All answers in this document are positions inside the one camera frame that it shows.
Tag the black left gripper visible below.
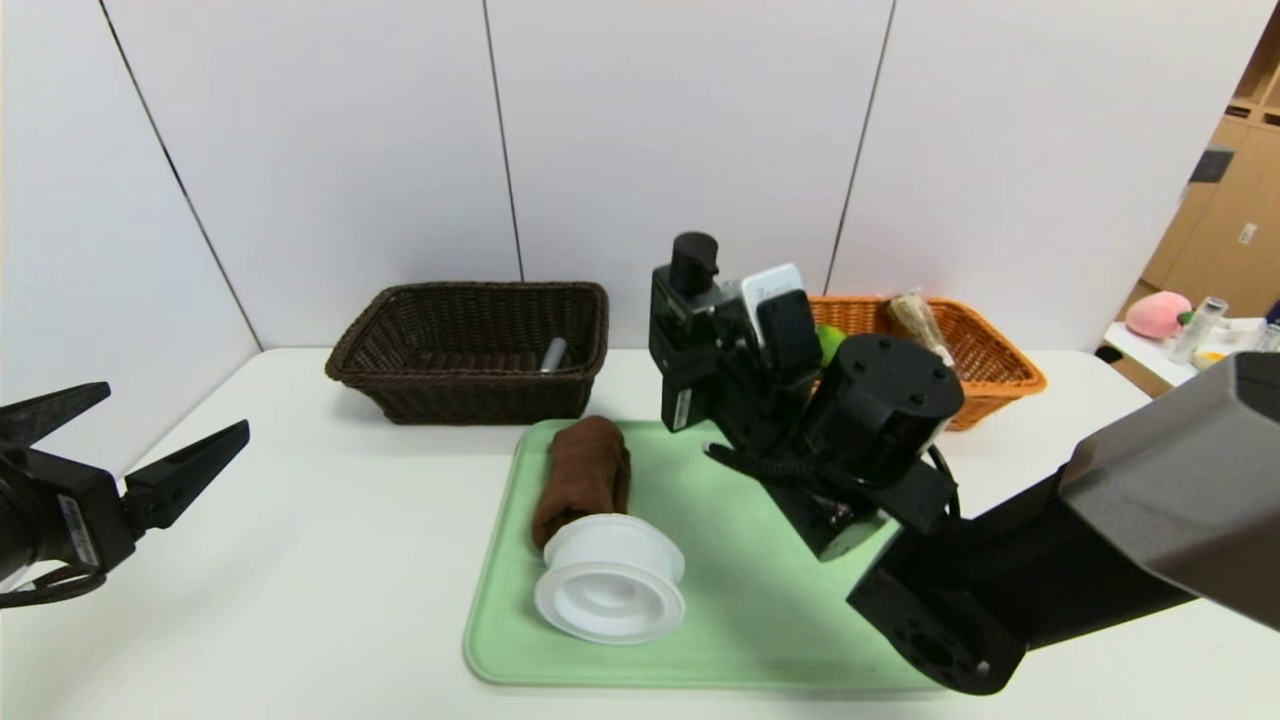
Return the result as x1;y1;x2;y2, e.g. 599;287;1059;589
0;381;250;585

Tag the black pump bottle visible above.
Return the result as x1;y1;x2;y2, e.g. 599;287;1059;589
648;232;723;376

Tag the clear chocolate pack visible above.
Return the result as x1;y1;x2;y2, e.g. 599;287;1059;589
887;290;951;346

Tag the dark brown wicker basket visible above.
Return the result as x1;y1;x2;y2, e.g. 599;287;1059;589
325;282;610;427

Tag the orange wicker basket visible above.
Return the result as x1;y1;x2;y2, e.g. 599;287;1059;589
808;296;1048;433

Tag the rolled brown towel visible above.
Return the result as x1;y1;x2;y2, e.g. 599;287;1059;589
531;416;632;549

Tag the white round plastic container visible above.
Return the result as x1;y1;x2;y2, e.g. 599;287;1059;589
534;511;687;643

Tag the light green plastic tray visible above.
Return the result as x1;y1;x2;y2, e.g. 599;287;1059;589
464;418;946;689

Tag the white side table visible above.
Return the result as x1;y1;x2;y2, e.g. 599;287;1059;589
1103;320;1280;389

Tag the pink peach plush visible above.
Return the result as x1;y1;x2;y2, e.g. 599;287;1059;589
1126;291;1193;341

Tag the tall clear plastic bottle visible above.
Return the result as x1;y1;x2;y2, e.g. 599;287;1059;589
1167;298;1227;365

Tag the light wooden cabinet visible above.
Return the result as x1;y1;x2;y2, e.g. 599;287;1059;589
1140;5;1280;321

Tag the thin black tagged cable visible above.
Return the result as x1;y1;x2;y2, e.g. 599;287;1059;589
0;565;106;609

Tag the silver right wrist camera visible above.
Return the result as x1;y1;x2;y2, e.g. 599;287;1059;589
738;263;823;386

